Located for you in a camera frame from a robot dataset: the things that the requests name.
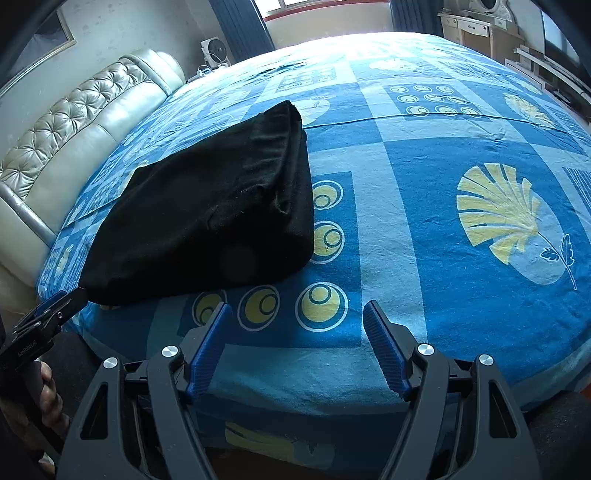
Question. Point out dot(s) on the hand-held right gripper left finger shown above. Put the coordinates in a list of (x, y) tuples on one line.
[(210, 346)]

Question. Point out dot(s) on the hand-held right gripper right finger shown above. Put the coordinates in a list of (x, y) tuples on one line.
[(385, 346)]

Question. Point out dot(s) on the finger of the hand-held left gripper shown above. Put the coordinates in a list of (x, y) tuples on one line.
[(51, 314)]

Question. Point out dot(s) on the black pants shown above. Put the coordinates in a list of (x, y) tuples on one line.
[(207, 207)]

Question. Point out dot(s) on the person's left hand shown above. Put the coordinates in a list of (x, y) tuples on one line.
[(51, 401)]

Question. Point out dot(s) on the person's left leg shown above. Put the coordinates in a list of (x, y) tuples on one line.
[(76, 364)]

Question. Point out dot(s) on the cream tufted headboard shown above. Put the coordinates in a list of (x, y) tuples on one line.
[(69, 138)]

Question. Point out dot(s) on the white box fan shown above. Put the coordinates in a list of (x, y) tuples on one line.
[(213, 50)]

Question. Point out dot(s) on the white television stand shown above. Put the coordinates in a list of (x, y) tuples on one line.
[(545, 69)]

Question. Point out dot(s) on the blue curtain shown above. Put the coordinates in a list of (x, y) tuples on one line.
[(415, 16), (244, 27)]

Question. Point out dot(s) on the white dressing table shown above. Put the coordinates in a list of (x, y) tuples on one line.
[(471, 32)]

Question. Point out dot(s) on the window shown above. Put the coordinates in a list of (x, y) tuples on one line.
[(323, 5)]

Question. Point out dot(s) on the oval white-framed mirror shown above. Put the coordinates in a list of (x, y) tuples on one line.
[(489, 9)]

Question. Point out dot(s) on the black television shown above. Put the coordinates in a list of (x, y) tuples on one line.
[(558, 34)]

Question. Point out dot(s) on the framed wall picture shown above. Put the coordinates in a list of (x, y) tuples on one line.
[(46, 41)]

